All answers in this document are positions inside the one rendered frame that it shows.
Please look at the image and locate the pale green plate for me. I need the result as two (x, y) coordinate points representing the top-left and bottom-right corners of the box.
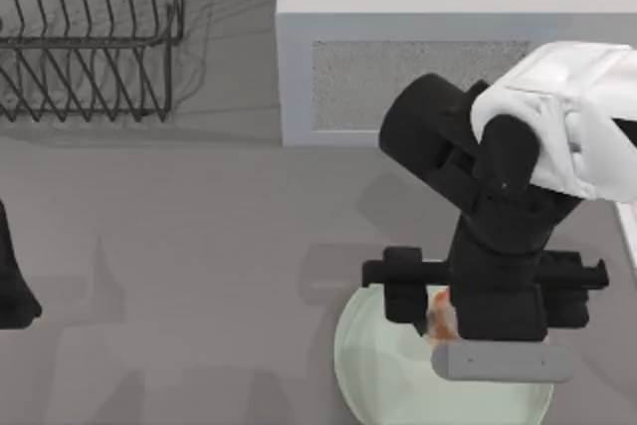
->
(332, 285), (556, 425)

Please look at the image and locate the small orange and white object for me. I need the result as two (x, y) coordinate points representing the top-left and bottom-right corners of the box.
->
(425, 287), (460, 347)

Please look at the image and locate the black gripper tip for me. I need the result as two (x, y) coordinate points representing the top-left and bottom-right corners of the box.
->
(0, 200), (44, 331)

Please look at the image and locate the white furniture edge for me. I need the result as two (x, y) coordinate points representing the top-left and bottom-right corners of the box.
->
(615, 199), (637, 268)

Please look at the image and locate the grey speckled cabinet panel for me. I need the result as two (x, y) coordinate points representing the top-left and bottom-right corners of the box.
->
(312, 40), (531, 133)

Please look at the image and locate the pale grey rounded box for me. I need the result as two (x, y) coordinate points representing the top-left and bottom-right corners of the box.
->
(430, 341), (576, 383)

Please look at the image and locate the dark wire dish rack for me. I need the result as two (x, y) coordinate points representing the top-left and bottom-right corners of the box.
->
(0, 0), (189, 124)

